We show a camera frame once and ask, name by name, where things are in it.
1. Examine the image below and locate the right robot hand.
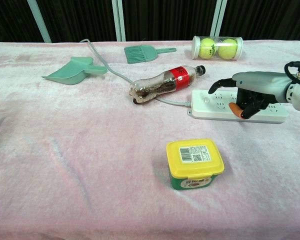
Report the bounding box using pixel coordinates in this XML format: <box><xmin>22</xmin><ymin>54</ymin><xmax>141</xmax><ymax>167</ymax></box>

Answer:
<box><xmin>208</xmin><ymin>71</ymin><xmax>295</xmax><ymax>120</ymax></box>

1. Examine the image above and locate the cola bottle with red label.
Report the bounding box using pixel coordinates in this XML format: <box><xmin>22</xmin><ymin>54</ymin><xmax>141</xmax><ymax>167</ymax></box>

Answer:
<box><xmin>129</xmin><ymin>64</ymin><xmax>207</xmax><ymax>105</ymax></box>

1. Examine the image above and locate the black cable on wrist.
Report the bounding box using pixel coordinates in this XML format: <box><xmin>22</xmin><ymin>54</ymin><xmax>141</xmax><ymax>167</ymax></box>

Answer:
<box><xmin>283</xmin><ymin>61</ymin><xmax>300</xmax><ymax>88</ymax></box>

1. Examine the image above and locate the teal hand brush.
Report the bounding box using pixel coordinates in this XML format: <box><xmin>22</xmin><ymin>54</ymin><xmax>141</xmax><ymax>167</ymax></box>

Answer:
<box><xmin>123</xmin><ymin>45</ymin><xmax>178</xmax><ymax>65</ymax></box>

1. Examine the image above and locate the green tub with yellow lid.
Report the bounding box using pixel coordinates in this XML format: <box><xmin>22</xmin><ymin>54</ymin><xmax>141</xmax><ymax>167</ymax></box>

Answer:
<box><xmin>165</xmin><ymin>138</ymin><xmax>225</xmax><ymax>191</ymax></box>

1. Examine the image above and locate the pink fluffy table cloth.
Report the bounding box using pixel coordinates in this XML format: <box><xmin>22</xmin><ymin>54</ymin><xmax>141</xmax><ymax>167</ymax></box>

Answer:
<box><xmin>0</xmin><ymin>39</ymin><xmax>300</xmax><ymax>240</ymax></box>

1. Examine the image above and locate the teal plastic dustpan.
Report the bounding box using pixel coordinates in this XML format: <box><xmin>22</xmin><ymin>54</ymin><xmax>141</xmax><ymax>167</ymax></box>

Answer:
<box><xmin>41</xmin><ymin>56</ymin><xmax>108</xmax><ymax>86</ymax></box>

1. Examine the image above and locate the yellow tennis ball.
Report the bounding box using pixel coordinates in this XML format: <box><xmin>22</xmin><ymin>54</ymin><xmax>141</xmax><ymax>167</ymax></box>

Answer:
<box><xmin>218</xmin><ymin>38</ymin><xmax>238</xmax><ymax>60</ymax></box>
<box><xmin>198</xmin><ymin>37</ymin><xmax>217</xmax><ymax>60</ymax></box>

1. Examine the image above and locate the clear tennis ball tube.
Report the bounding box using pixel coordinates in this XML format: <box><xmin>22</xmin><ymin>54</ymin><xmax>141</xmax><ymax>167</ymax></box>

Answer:
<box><xmin>191</xmin><ymin>35</ymin><xmax>244</xmax><ymax>61</ymax></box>

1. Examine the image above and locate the grey power strip cable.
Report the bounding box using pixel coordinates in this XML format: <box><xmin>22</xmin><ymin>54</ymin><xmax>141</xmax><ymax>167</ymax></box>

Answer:
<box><xmin>79</xmin><ymin>38</ymin><xmax>192</xmax><ymax>108</ymax></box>

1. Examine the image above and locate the white power strip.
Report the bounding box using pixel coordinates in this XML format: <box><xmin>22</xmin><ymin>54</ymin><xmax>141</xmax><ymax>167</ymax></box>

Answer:
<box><xmin>186</xmin><ymin>89</ymin><xmax>289</xmax><ymax>125</ymax></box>

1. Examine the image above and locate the white screen frame post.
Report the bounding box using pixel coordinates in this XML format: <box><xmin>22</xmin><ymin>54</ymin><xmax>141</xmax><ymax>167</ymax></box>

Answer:
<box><xmin>26</xmin><ymin>0</ymin><xmax>52</xmax><ymax>44</ymax></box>
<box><xmin>111</xmin><ymin>0</ymin><xmax>127</xmax><ymax>42</ymax></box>
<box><xmin>209</xmin><ymin>0</ymin><xmax>228</xmax><ymax>38</ymax></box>

